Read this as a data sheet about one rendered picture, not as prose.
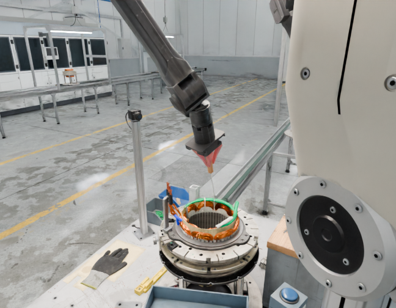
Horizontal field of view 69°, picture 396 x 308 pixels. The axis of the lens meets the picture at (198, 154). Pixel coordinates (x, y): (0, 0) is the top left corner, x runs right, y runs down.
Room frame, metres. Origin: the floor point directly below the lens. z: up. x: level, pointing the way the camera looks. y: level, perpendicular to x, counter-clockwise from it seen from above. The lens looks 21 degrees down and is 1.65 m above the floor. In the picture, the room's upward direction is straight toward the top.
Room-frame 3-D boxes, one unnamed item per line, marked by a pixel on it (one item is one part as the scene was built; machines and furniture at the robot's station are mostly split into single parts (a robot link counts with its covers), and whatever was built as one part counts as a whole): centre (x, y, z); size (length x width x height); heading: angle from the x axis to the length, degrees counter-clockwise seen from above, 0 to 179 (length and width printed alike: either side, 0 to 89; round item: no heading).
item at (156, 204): (1.31, 0.20, 0.82); 0.16 x 0.14 x 0.07; 62
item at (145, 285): (0.90, 0.16, 0.80); 0.22 x 0.04 x 0.03; 146
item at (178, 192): (1.46, 0.13, 0.82); 0.16 x 0.14 x 0.07; 64
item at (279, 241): (0.79, -0.35, 1.05); 0.20 x 0.19 x 0.02; 148
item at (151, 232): (1.18, 0.27, 0.78); 0.09 x 0.09 x 0.01; 38
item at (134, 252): (0.97, 0.38, 0.78); 0.31 x 0.19 x 0.01; 153
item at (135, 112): (1.17, 0.26, 1.37); 0.06 x 0.04 x 0.04; 38
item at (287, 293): (0.57, -0.24, 1.04); 0.04 x 0.04 x 0.01
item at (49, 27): (7.09, 2.98, 1.39); 1.56 x 0.82 x 1.29; 153
